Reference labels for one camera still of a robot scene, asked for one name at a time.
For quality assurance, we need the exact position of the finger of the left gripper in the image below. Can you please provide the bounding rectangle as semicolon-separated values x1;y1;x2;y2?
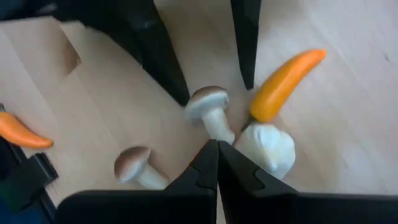
62;0;191;107
229;0;262;91

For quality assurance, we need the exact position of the black table edge bracket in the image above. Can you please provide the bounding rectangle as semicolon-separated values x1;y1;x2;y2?
0;136;60;224

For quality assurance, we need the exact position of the yellow-orange chili pepper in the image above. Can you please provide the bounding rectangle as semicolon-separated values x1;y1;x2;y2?
241;49;327;131

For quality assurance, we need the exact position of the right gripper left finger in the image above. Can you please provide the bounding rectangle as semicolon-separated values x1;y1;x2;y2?
55;139;218;224

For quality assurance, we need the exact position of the white garlic bulb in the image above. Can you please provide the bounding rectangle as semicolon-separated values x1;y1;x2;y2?
233;121;296;180

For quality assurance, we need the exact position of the brown cap toy mushroom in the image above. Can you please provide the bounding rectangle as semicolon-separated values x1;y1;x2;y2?
185;85;236;146
113;146;170;190

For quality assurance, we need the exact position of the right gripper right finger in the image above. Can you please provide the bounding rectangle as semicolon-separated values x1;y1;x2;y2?
217;141;398;224

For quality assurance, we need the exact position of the blue round seat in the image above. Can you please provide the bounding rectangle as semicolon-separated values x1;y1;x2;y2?
0;198;47;224

